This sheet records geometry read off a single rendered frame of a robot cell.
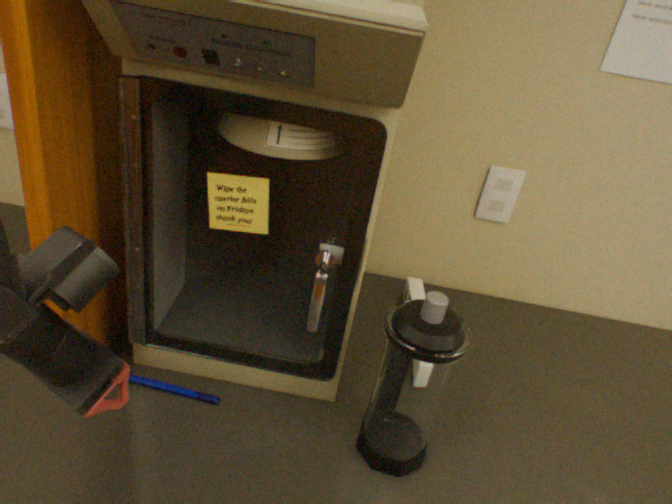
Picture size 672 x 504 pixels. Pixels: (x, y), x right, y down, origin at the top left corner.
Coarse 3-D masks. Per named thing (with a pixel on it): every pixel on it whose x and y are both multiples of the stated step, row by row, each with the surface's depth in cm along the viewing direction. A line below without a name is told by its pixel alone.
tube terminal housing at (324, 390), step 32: (416, 0) 56; (128, 64) 62; (160, 64) 62; (288, 96) 62; (320, 96) 62; (384, 160) 65; (352, 320) 77; (160, 352) 84; (256, 384) 85; (288, 384) 84; (320, 384) 84
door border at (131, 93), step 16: (128, 80) 62; (128, 96) 63; (128, 112) 64; (128, 128) 65; (128, 144) 66; (128, 160) 67; (128, 176) 68; (128, 192) 69; (128, 208) 70; (128, 224) 71; (128, 256) 74; (128, 288) 76; (144, 304) 78; (128, 320) 79; (144, 320) 79; (144, 336) 81
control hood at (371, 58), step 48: (96, 0) 50; (144, 0) 49; (192, 0) 48; (240, 0) 47; (288, 0) 46; (336, 0) 49; (384, 0) 56; (336, 48) 51; (384, 48) 49; (336, 96) 59; (384, 96) 57
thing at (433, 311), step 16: (416, 304) 69; (432, 304) 65; (400, 320) 66; (416, 320) 66; (432, 320) 66; (448, 320) 67; (416, 336) 64; (432, 336) 64; (448, 336) 64; (464, 336) 67
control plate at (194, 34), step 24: (144, 24) 52; (168, 24) 52; (192, 24) 51; (216, 24) 50; (240, 24) 50; (144, 48) 57; (168, 48) 56; (192, 48) 55; (216, 48) 54; (240, 48) 53; (264, 48) 53; (288, 48) 52; (312, 48) 51; (240, 72) 58; (264, 72) 57; (288, 72) 56; (312, 72) 55
